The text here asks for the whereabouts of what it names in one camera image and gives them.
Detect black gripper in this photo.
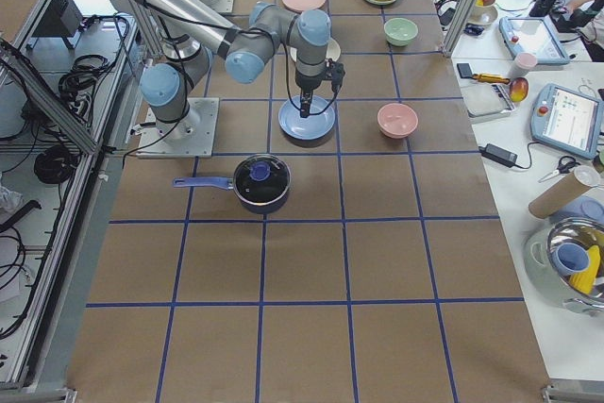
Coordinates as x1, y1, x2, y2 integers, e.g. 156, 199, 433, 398
295, 73, 325, 118

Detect blue plate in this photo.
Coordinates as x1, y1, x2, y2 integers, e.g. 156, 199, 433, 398
277, 95, 336, 141

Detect cream plate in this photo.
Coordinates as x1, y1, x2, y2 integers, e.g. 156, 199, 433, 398
289, 38, 341, 61

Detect pink bowl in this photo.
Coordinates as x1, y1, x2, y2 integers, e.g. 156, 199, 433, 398
377, 103, 419, 139

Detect blue saucepan with lid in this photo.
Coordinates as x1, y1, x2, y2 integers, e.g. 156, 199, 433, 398
173, 154, 292, 214

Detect green bowl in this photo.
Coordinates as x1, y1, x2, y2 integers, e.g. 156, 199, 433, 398
383, 18, 419, 47

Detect kitchen scale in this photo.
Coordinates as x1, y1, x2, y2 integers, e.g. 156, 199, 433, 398
461, 82, 515, 121

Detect white bowl with fruit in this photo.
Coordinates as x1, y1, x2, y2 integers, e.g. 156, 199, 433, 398
468, 0, 496, 24

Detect black power adapter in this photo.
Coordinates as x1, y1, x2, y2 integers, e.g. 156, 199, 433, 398
478, 143, 517, 168

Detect mango fruit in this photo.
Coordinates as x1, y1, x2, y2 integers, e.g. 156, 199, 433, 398
509, 77, 529, 103

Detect white cup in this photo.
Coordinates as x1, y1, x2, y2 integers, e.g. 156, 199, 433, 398
509, 52, 538, 79

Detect teach pendant far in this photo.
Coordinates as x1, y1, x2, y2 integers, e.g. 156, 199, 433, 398
498, 17, 570, 65

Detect teach pendant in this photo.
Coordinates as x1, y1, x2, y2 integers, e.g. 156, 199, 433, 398
530, 83, 603, 160
498, 17, 570, 65

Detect scissors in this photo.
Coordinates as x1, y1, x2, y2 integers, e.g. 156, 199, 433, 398
538, 155, 580, 183

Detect teach pendant near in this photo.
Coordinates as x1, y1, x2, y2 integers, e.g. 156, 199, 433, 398
530, 83, 603, 160

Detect cardboard tube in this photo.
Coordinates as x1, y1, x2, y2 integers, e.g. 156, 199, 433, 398
528, 165, 601, 219

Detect steel mixing bowl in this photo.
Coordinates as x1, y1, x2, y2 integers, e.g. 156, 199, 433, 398
524, 218, 603, 316

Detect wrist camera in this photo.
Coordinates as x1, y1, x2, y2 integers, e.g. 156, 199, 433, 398
326, 59, 345, 94

